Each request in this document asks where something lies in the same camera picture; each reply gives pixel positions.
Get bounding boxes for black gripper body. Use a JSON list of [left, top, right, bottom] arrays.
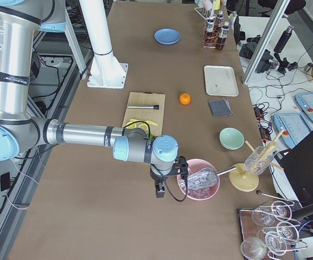
[[150, 156, 188, 182]]

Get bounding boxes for orange fruit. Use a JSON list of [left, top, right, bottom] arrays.
[[178, 93, 191, 105]]

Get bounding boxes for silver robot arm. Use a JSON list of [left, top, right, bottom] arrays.
[[0, 1, 188, 198]]

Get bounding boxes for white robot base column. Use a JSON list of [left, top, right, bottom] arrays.
[[80, 0, 128, 89]]

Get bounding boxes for blue plate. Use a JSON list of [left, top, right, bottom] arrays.
[[154, 28, 181, 45]]

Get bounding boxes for pink bowl with ice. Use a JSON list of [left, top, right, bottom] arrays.
[[187, 159, 220, 200]]

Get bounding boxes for metal ice scoop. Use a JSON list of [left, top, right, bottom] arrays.
[[188, 166, 237, 190]]

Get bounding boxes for lemon half near knife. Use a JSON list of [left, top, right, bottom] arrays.
[[138, 123, 149, 133]]

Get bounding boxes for green bowl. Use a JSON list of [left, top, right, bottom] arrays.
[[219, 127, 245, 150]]

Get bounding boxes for wooden cup stand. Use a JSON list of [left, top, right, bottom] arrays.
[[228, 130, 283, 192]]

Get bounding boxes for lemon half at edge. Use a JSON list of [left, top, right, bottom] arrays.
[[125, 122, 138, 129]]

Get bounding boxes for steel muddler black tip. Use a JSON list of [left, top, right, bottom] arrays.
[[126, 105, 159, 110]]

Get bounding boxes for yellow plastic knife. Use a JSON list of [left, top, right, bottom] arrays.
[[129, 118, 158, 126]]

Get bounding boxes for grey folded cloth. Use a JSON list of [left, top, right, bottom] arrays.
[[208, 99, 232, 116]]

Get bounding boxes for bamboo cutting board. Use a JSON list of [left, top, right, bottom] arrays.
[[122, 92, 165, 136]]

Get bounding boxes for clear glass mug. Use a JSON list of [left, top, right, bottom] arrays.
[[244, 146, 273, 176]]

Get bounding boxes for cream rabbit tray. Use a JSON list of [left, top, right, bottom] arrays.
[[204, 65, 239, 97]]

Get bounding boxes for wine glass rack tray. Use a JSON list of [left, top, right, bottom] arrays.
[[238, 199, 308, 259]]

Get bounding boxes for teach pendant near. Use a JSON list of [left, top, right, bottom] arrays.
[[272, 113, 313, 148]]

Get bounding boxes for black laptop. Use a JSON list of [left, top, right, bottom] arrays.
[[276, 131, 313, 202]]

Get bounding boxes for tea bottle front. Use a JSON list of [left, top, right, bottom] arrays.
[[216, 22, 229, 50]]

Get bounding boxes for tea bottle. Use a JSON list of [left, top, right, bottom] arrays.
[[216, 22, 229, 50], [204, 16, 215, 47], [215, 10, 223, 31]]

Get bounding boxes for tea bottle middle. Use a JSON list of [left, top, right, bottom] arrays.
[[204, 16, 215, 47]]

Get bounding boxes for tea bottle back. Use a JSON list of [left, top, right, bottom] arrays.
[[215, 10, 223, 31]]

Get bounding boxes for black water bottle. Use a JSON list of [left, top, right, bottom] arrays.
[[273, 25, 294, 54]]

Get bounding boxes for copper wire bottle rack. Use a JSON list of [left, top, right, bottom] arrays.
[[202, 19, 223, 48]]

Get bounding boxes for aluminium frame post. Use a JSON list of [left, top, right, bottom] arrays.
[[242, 0, 290, 86]]

